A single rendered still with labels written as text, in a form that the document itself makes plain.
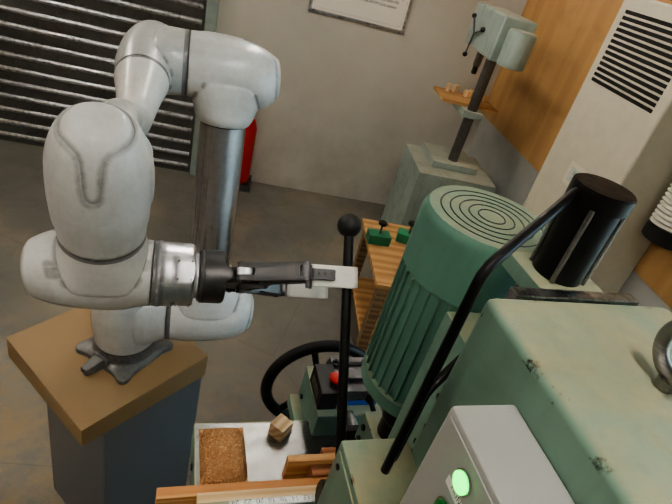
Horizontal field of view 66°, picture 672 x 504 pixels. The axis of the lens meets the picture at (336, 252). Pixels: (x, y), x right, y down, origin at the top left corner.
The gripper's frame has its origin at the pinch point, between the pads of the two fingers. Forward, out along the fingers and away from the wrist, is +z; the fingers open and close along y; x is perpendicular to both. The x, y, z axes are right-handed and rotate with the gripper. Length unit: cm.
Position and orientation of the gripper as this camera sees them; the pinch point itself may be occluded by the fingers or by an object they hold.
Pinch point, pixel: (334, 283)
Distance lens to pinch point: 79.0
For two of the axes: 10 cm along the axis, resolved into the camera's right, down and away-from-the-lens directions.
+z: 9.5, 0.8, 3.1
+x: 0.1, -9.8, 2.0
